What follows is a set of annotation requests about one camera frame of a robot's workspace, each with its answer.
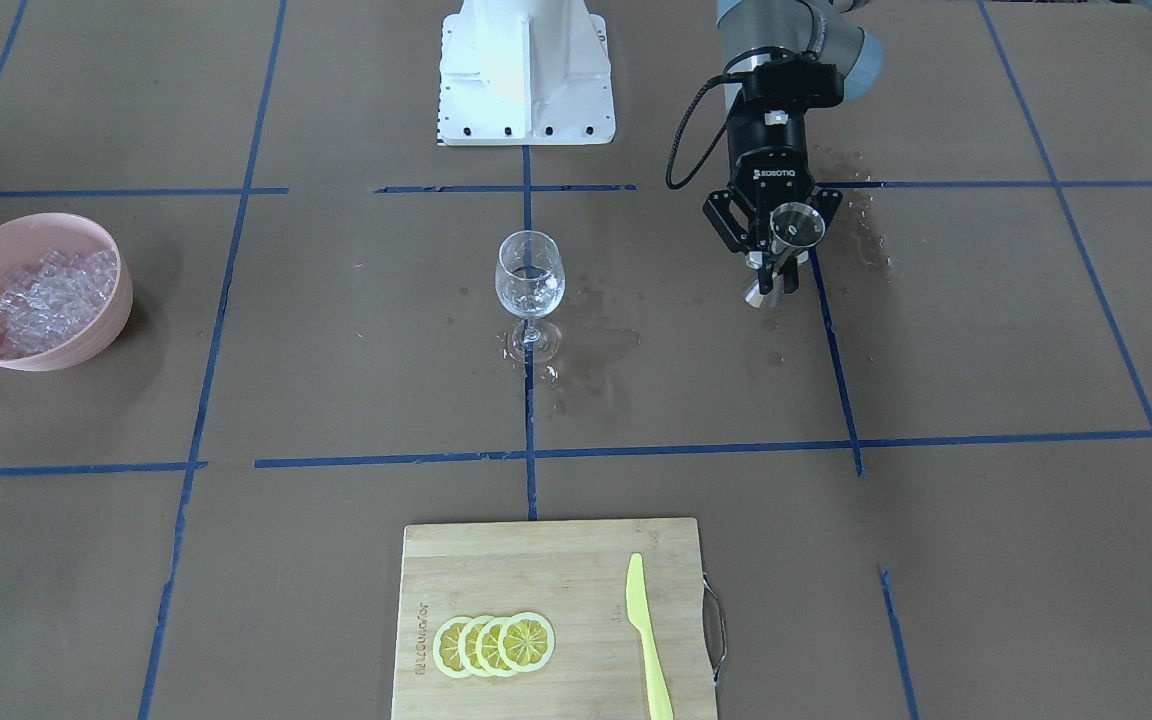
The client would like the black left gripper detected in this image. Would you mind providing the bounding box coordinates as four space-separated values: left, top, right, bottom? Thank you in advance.
702 103 844 270

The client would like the steel double jigger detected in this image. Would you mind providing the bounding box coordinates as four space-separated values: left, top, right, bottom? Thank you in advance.
742 202 827 309

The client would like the clear wine glass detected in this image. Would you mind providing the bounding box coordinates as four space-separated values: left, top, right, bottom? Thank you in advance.
495 232 566 363

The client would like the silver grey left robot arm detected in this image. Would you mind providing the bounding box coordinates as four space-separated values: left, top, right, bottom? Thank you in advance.
708 1 884 275

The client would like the pile of clear ice cubes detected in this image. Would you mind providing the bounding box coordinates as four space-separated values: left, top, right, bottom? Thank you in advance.
0 249 119 361

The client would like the yellow plastic knife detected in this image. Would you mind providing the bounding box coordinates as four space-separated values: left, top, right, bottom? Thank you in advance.
626 552 675 719

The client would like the bamboo cutting board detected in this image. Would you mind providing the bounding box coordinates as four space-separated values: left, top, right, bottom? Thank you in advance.
391 518 718 719

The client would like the back lemon slice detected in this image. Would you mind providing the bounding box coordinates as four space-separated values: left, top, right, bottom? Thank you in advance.
497 611 556 673

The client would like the lemon slice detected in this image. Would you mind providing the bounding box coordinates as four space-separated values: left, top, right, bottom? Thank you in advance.
457 615 493 676
497 611 556 673
433 616 471 679
475 617 516 679

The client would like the front lemon slice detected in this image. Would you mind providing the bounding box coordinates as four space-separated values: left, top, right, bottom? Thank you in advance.
433 616 471 679

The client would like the pink plastic bowl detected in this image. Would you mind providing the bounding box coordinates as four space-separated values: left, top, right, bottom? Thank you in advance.
0 211 132 372

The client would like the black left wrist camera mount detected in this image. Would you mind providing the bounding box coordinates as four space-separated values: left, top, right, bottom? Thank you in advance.
738 56 846 113

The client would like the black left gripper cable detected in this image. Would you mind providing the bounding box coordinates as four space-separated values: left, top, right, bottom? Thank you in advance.
664 48 783 191

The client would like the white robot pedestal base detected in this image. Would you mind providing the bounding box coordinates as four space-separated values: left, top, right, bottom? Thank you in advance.
435 1 617 147

